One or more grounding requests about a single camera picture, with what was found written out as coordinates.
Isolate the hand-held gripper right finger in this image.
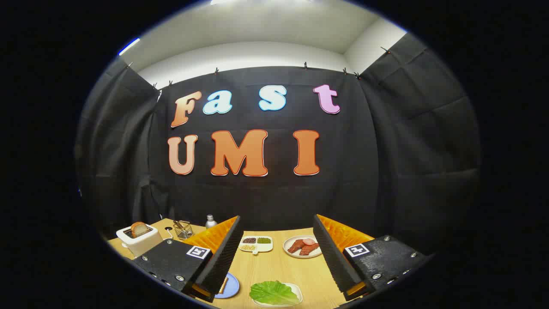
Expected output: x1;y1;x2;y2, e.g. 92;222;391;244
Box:
313;214;429;302

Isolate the white square plate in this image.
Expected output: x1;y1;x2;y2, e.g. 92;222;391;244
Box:
252;282;303;308

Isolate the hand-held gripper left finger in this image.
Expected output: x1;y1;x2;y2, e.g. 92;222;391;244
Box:
132;215;243;303

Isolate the green lettuce leaf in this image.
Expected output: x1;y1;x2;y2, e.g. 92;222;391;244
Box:
249;280;301;306

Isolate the ceiling light strip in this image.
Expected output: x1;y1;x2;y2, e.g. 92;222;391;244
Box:
119;38;141;55

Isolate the blue round plate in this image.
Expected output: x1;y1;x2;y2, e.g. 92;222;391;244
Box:
214;273;240;299

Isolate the wire mesh utensil holder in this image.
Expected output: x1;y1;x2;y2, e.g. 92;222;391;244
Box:
174;220;194;240

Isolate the white divided dish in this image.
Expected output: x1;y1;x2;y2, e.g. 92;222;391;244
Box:
239;235;274;256

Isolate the white round plate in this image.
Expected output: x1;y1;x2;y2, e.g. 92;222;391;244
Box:
283;235;323;259

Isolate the white toaster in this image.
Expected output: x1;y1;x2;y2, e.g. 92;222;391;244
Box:
116;223;164;258

